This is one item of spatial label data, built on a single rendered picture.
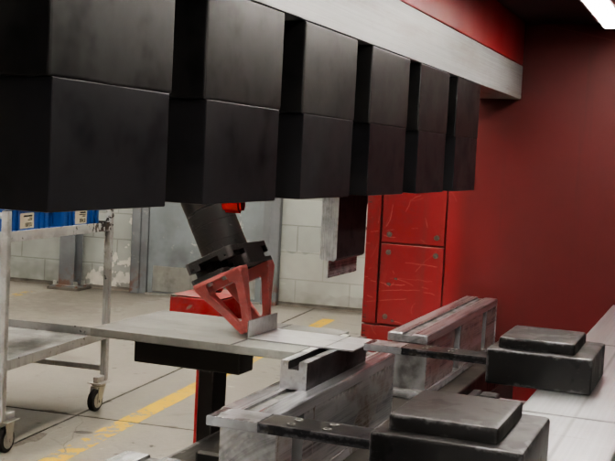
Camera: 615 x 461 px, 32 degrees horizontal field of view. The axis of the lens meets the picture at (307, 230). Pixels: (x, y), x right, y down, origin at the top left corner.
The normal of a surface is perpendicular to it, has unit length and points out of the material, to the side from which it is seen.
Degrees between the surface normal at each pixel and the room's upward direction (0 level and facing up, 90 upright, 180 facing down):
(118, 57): 90
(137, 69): 90
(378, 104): 90
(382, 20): 90
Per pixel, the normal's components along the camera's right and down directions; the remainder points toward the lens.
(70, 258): -0.28, 0.05
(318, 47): 0.93, 0.07
